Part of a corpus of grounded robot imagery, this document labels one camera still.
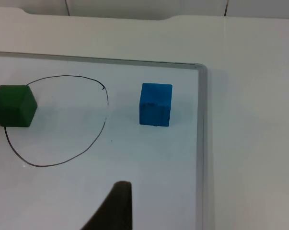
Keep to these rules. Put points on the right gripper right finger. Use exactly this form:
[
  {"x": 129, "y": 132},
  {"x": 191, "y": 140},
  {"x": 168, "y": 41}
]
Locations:
[{"x": 119, "y": 208}]

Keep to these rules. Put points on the blue cube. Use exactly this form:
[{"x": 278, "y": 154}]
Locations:
[{"x": 155, "y": 105}]

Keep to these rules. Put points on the grey-framed whiteboard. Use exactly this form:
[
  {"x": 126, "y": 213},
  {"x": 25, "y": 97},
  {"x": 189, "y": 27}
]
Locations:
[{"x": 134, "y": 155}]

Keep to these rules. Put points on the green cube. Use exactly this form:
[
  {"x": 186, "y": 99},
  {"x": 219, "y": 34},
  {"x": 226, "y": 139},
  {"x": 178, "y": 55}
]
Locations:
[{"x": 13, "y": 106}]

